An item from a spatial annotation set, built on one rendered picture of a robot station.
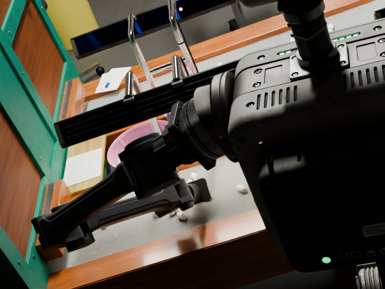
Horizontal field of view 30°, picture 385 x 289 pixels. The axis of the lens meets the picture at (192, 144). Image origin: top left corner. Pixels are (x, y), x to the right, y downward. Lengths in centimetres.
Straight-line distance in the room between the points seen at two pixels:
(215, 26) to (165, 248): 298
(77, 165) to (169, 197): 73
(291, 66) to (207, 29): 366
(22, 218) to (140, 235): 35
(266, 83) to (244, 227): 85
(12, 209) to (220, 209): 61
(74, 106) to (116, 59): 228
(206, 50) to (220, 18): 204
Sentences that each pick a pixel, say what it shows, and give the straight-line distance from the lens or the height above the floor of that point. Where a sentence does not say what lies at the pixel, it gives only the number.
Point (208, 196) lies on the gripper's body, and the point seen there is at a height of 80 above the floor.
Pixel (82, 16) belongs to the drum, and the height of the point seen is 20.
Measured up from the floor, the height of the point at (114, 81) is 77.
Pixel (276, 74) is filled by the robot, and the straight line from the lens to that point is 125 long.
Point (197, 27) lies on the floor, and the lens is 496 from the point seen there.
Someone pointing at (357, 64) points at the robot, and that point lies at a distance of 121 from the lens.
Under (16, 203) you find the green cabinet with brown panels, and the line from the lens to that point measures 218.
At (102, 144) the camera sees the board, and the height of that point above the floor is 78.
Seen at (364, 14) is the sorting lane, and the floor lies 74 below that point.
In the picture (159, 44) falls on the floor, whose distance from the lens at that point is 496.
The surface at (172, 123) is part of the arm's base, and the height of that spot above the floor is 142.
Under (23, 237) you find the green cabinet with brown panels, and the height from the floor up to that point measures 90.
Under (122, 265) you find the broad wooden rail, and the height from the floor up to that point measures 77.
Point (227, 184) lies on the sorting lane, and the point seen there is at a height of 74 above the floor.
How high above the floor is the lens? 208
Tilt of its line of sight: 33 degrees down
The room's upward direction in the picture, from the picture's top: 24 degrees counter-clockwise
